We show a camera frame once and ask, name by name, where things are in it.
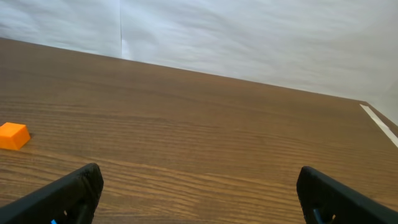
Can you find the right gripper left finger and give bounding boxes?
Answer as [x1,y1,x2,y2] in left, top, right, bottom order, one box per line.
[0,162,104,224]

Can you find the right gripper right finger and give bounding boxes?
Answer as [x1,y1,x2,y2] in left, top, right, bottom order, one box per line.
[296,166,398,224]

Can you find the orange cube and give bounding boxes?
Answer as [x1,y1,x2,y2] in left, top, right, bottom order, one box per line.
[0,122,32,151]

